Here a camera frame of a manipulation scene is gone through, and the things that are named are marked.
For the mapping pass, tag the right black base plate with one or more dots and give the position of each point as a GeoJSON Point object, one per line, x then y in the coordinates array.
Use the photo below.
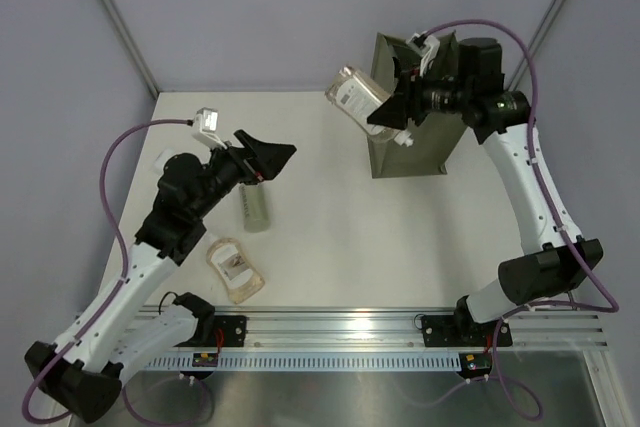
{"type": "Point", "coordinates": [443, 331]}

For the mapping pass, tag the white flat bottle black cap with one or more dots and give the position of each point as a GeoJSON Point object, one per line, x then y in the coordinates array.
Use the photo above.
{"type": "Point", "coordinates": [159, 163]}

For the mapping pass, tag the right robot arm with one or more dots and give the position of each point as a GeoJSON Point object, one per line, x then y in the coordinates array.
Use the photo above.
{"type": "Point", "coordinates": [465, 79]}

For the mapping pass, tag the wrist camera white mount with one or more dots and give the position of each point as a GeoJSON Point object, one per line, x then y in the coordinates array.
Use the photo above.
{"type": "Point", "coordinates": [426, 46]}
{"type": "Point", "coordinates": [204, 127]}

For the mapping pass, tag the aluminium frame post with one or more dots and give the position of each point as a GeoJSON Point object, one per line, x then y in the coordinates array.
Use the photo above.
{"type": "Point", "coordinates": [129, 45]}
{"type": "Point", "coordinates": [550, 22]}

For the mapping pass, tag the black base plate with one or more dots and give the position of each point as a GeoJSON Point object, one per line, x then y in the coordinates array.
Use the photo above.
{"type": "Point", "coordinates": [229, 330]}
{"type": "Point", "coordinates": [443, 331]}

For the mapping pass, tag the right aluminium frame post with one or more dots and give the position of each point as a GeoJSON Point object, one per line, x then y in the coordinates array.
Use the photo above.
{"type": "Point", "coordinates": [550, 22]}

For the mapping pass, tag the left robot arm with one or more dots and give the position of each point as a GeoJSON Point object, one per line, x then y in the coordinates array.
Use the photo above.
{"type": "Point", "coordinates": [86, 367]}

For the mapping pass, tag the olive green canvas bag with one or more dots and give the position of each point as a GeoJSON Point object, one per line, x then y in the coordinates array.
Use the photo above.
{"type": "Point", "coordinates": [433, 141]}

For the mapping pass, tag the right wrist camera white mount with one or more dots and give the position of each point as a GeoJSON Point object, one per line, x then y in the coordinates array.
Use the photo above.
{"type": "Point", "coordinates": [426, 46]}

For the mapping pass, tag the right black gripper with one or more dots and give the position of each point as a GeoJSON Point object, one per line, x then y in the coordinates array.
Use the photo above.
{"type": "Point", "coordinates": [394, 113]}

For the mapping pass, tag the pale green cylindrical bottle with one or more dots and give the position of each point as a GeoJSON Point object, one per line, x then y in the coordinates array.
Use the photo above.
{"type": "Point", "coordinates": [255, 210]}

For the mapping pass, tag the amber soap bottle white cap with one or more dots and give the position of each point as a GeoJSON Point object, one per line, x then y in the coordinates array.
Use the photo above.
{"type": "Point", "coordinates": [357, 95]}

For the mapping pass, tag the left aluminium frame post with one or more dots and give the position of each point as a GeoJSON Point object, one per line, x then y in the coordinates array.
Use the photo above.
{"type": "Point", "coordinates": [129, 45]}

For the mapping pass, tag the aluminium front rail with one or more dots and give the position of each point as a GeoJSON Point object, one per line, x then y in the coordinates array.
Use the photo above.
{"type": "Point", "coordinates": [319, 329]}

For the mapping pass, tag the white slotted cable duct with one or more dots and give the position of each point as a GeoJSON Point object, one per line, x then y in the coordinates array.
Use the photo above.
{"type": "Point", "coordinates": [307, 362]}

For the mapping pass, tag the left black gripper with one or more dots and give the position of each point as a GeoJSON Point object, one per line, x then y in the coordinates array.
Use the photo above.
{"type": "Point", "coordinates": [269, 157]}

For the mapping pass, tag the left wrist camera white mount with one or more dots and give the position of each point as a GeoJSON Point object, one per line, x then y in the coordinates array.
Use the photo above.
{"type": "Point", "coordinates": [204, 127]}

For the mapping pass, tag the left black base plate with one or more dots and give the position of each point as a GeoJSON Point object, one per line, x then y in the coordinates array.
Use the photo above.
{"type": "Point", "coordinates": [229, 330]}

